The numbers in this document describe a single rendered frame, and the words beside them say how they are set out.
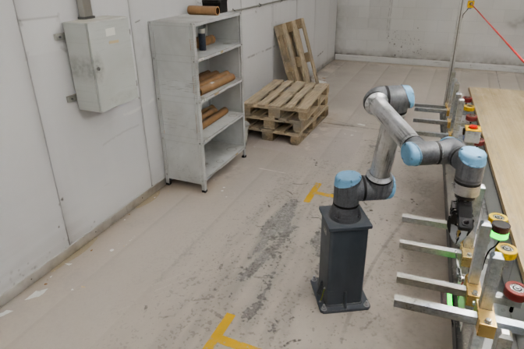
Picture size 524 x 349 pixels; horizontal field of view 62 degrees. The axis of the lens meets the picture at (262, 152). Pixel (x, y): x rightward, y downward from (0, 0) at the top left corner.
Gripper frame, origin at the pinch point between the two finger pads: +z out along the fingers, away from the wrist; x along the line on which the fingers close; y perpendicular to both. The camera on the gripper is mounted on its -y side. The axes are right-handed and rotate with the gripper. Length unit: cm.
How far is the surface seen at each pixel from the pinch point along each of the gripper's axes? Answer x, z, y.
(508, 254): -21.7, 10.4, 13.9
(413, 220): 14.6, 18.2, 41.4
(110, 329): 175, 101, -1
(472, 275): -6.8, 10.2, -4.9
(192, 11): 224, -57, 221
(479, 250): -7.2, -1.2, -4.9
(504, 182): -29, 11, 82
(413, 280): 13.4, 15.2, -8.6
